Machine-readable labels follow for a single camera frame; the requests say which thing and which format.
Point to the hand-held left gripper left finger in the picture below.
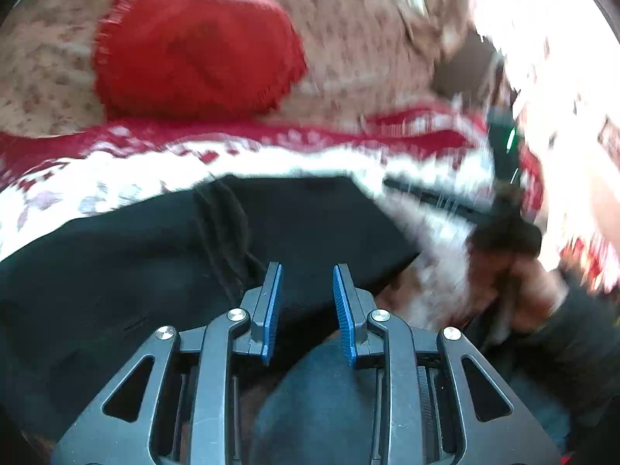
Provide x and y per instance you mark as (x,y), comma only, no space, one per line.
(269,310)

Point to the person's knee in jeans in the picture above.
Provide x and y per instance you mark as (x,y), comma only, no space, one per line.
(319,407)

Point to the floral beige pillow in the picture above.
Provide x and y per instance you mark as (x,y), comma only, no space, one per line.
(348,38)

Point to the black pants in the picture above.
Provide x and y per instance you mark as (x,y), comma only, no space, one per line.
(145,271)

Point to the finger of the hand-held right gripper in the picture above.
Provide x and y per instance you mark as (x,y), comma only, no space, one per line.
(426,196)

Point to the red heart-shaped frilled pillow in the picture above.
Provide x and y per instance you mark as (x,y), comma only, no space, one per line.
(193,53)

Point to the red and white fleece blanket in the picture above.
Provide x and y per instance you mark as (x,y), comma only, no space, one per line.
(290,150)

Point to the person's right hand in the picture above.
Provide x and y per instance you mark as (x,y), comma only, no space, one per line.
(533,295)

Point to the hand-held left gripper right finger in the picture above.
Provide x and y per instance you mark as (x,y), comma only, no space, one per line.
(345,310)

